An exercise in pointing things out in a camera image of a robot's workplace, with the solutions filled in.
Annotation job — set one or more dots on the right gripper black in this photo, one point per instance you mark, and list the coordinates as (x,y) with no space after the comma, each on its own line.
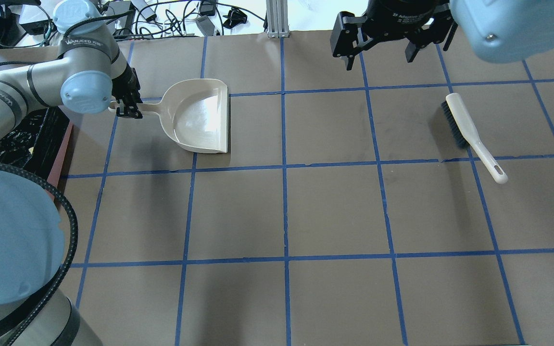
(398,16)

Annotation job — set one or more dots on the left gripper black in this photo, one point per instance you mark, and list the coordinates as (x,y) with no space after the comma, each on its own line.
(126,88)

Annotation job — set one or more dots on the beige plastic dustpan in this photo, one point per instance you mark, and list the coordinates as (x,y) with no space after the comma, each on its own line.
(194,113)

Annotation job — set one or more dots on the white brush with black bristles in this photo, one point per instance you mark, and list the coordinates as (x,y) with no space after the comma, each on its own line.
(466,135)

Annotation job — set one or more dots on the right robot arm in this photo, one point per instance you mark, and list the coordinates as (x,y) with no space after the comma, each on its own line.
(498,31)

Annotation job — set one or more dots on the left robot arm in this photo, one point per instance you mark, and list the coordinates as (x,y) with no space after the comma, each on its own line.
(39,228)

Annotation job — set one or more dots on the bin with black bag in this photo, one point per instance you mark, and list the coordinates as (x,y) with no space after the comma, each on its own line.
(35,149)

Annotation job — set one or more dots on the aluminium frame post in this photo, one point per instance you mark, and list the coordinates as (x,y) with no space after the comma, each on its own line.
(277,25)

